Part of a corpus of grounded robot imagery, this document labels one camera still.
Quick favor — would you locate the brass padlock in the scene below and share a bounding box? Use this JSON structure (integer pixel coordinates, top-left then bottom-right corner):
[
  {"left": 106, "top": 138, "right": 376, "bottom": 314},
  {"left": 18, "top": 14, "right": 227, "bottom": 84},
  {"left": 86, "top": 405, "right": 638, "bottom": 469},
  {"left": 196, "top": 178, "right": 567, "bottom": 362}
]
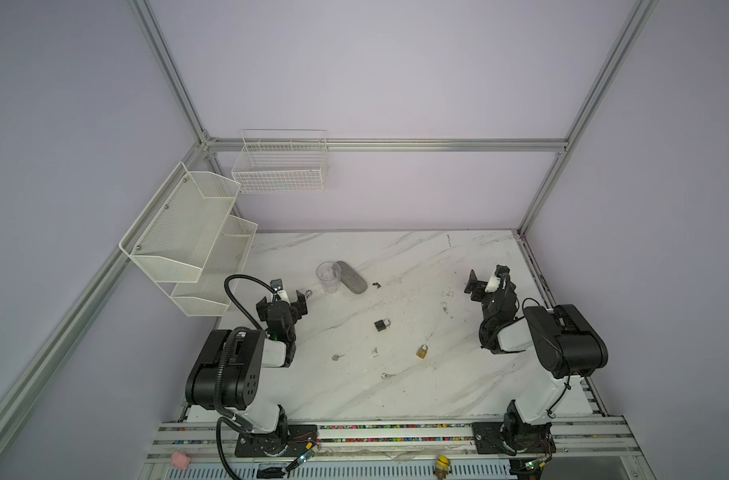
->
[{"left": 416, "top": 344, "right": 428, "bottom": 359}]

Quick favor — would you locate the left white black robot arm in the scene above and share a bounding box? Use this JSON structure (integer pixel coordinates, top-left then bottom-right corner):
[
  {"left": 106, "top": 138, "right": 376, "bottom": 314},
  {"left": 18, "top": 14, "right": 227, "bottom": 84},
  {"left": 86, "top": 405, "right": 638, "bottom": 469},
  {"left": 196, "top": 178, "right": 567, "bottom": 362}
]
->
[{"left": 184, "top": 274, "right": 308, "bottom": 440}]

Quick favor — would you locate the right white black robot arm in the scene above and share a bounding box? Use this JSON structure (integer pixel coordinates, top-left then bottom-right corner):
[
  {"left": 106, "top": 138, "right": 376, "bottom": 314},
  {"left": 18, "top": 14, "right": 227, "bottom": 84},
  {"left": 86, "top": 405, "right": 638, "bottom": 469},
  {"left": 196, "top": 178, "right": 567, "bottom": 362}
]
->
[{"left": 464, "top": 265, "right": 608, "bottom": 455}]

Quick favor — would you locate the clear plastic cup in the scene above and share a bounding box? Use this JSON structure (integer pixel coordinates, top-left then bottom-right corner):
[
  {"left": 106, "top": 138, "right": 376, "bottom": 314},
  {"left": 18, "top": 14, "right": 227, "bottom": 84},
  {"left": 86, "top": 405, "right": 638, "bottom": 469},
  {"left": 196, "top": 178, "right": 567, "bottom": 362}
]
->
[{"left": 316, "top": 261, "right": 342, "bottom": 293}]

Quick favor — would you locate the grey fabric glasses case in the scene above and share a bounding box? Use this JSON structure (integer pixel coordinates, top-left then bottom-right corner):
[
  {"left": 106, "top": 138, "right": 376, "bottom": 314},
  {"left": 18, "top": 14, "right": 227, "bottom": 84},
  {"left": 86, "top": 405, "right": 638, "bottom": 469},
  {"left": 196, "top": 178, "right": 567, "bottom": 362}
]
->
[{"left": 336, "top": 260, "right": 368, "bottom": 295}]

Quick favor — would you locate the black padlock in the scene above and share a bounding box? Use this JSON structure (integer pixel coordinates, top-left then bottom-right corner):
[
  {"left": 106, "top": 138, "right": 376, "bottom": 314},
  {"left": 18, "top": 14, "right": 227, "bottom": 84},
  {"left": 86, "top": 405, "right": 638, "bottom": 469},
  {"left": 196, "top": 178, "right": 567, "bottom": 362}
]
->
[{"left": 374, "top": 318, "right": 391, "bottom": 332}]

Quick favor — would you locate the white two-tier mesh shelf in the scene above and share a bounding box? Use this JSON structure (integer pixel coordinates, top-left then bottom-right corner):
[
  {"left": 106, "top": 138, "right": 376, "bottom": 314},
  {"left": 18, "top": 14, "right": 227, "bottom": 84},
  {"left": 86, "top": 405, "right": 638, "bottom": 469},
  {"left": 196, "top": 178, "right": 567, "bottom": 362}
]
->
[{"left": 118, "top": 163, "right": 258, "bottom": 317}]

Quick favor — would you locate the pink eraser block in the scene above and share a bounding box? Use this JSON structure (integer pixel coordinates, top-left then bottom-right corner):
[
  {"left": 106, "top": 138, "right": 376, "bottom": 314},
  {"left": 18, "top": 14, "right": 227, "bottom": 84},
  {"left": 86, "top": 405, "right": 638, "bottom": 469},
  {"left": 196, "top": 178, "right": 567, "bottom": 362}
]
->
[{"left": 170, "top": 451, "right": 192, "bottom": 471}]

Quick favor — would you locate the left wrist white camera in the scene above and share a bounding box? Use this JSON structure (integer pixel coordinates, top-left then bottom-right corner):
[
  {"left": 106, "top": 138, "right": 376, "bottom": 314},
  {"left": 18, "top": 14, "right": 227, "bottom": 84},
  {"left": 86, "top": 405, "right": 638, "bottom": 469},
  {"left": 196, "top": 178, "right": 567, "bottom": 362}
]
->
[{"left": 274, "top": 289, "right": 294, "bottom": 303}]

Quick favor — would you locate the wrist white camera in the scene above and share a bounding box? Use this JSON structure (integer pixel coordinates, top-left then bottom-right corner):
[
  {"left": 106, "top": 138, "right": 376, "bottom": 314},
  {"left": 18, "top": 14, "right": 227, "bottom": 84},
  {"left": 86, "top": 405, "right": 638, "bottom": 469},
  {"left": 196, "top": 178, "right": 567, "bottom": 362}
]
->
[
  {"left": 274, "top": 289, "right": 294, "bottom": 303},
  {"left": 484, "top": 275, "right": 500, "bottom": 293}
]

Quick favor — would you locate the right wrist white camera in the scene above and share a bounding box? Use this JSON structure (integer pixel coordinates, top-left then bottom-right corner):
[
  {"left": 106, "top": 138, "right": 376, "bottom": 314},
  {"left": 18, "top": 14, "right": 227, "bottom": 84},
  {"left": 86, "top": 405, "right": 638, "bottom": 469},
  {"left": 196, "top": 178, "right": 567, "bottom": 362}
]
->
[{"left": 484, "top": 275, "right": 500, "bottom": 293}]

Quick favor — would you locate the white wire basket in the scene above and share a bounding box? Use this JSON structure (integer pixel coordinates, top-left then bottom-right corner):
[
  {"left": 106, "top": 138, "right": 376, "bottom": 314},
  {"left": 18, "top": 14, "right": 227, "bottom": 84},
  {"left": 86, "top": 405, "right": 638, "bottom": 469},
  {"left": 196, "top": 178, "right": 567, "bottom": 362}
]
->
[{"left": 232, "top": 129, "right": 328, "bottom": 194}]

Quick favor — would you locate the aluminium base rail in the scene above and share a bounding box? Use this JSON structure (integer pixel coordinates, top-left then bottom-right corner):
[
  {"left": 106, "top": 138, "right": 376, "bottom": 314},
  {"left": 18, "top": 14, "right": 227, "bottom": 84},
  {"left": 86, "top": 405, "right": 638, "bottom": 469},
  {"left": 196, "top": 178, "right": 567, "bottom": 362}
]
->
[{"left": 140, "top": 415, "right": 655, "bottom": 479}]

